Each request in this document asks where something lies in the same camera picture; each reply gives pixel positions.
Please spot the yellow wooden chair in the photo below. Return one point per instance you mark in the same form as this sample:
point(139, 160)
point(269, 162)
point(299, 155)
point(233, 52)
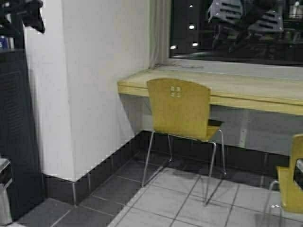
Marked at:
point(290, 182)
point(181, 108)

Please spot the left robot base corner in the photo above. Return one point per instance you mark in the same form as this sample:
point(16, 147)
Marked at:
point(5, 182)

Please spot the long wooden counter table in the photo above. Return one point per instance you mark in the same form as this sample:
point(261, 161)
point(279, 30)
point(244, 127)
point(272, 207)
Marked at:
point(246, 92)

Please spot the dark tall cabinet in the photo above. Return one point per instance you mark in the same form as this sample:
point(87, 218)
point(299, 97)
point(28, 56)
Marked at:
point(18, 140)

